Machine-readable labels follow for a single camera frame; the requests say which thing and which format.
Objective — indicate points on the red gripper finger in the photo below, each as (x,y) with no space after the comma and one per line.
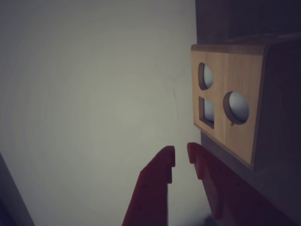
(230,193)
(152,188)

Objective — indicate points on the wooden shape sorter box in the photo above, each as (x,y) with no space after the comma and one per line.
(237,80)

